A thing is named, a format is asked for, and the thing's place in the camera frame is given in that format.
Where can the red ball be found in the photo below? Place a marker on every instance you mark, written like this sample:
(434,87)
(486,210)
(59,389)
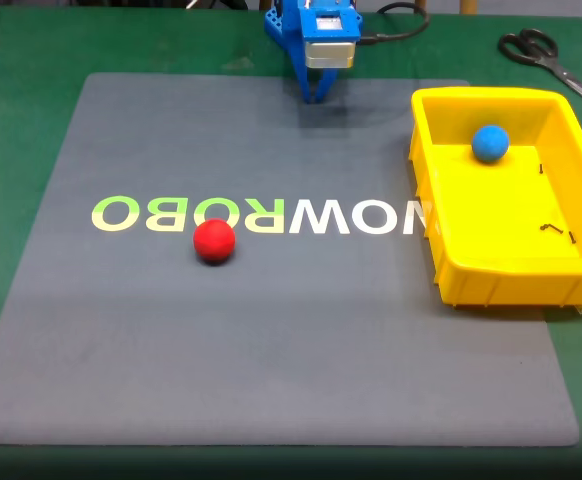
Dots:
(214,241)

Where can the blue ball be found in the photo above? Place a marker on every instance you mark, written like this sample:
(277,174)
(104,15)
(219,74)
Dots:
(490,144)

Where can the yellow plastic bin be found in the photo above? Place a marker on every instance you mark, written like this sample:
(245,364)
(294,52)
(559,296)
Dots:
(496,210)

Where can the wooden leg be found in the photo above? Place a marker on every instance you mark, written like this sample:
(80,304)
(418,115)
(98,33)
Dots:
(420,5)
(468,6)

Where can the grey mat with lettering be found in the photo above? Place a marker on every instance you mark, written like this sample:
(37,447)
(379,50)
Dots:
(291,325)

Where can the silver camera box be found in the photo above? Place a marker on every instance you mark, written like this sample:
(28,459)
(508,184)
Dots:
(330,55)

